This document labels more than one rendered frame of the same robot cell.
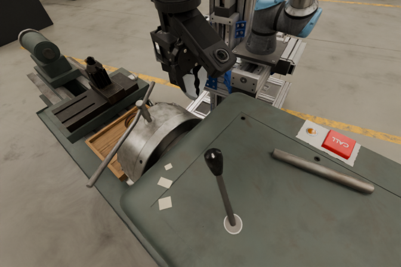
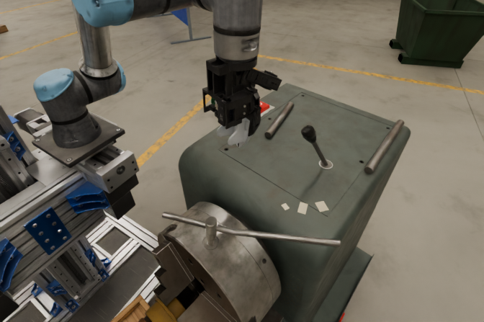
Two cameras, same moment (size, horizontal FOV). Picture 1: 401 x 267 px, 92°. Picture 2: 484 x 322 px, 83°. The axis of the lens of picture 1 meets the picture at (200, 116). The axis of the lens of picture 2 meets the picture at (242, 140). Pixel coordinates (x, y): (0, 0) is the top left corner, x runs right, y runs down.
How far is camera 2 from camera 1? 58 cm
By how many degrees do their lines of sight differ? 63
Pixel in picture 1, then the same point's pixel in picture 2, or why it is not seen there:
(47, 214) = not seen: outside the picture
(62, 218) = not seen: outside the picture
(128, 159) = (256, 287)
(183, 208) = (323, 192)
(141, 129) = (224, 253)
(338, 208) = (303, 119)
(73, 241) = not seen: outside the picture
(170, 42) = (249, 92)
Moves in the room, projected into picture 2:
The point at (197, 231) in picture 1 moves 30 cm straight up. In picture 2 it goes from (337, 184) to (374, 70)
